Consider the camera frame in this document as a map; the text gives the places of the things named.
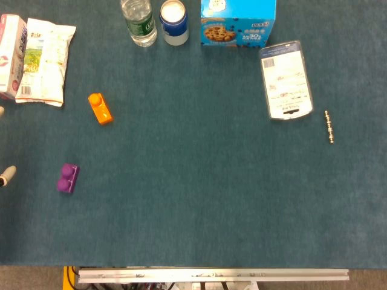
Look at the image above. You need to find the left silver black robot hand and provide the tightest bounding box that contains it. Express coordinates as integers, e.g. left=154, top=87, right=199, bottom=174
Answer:
left=0, top=106, right=17, bottom=188

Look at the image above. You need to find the purple toy block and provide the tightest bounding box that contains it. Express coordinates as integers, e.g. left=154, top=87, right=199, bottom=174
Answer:
left=56, top=163, right=80, bottom=193

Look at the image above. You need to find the orange toy block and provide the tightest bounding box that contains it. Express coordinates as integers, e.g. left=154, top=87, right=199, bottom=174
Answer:
left=88, top=92, right=114, bottom=126

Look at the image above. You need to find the white snack bag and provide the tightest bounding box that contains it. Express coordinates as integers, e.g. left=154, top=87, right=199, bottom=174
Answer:
left=15, top=18, right=77, bottom=108

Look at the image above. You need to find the pink white carton box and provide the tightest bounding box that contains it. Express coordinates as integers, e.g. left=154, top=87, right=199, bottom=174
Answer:
left=0, top=14, right=28, bottom=101

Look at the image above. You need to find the clear bottle green label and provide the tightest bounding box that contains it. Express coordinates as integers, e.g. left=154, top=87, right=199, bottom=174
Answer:
left=120, top=0, right=158, bottom=48

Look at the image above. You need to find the blue white drink can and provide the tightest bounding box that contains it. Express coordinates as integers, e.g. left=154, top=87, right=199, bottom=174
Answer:
left=158, top=0, right=190, bottom=47

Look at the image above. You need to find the blue cookie box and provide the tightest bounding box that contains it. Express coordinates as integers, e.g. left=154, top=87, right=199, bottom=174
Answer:
left=200, top=0, right=278, bottom=48

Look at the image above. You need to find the blister pack white card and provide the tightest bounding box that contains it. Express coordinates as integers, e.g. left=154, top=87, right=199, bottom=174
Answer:
left=258, top=40, right=314, bottom=121

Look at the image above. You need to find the small metal beaded rod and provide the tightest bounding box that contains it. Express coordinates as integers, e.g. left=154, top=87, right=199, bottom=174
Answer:
left=324, top=110, right=336, bottom=144

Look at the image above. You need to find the yellow frame part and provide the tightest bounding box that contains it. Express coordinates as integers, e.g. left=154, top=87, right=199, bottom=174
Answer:
left=62, top=266, right=79, bottom=290

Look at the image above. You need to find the aluminium profile rail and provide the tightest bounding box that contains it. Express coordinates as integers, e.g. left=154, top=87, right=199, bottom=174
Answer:
left=77, top=268, right=350, bottom=284

